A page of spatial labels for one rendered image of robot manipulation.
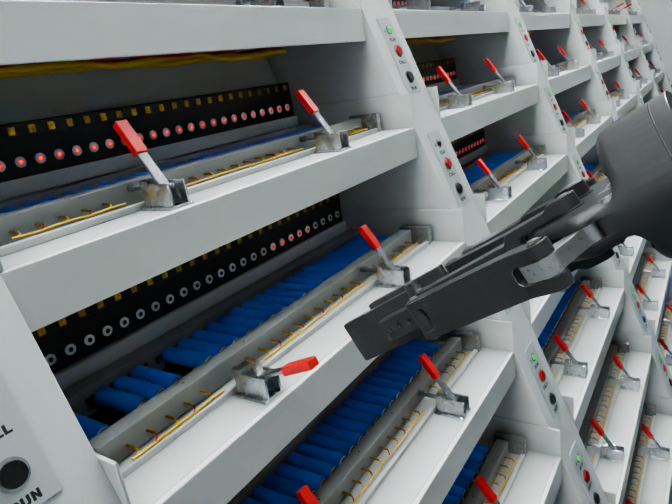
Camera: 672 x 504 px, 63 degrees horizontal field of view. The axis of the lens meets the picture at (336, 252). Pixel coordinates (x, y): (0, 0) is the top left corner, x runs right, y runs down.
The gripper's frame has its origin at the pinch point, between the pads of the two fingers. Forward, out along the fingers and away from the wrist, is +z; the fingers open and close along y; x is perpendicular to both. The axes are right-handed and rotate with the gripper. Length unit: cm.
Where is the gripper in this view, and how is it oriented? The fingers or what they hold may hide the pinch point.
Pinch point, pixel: (402, 313)
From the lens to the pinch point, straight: 38.7
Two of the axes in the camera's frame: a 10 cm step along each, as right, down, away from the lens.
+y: 5.4, -3.3, 7.7
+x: -5.4, -8.4, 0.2
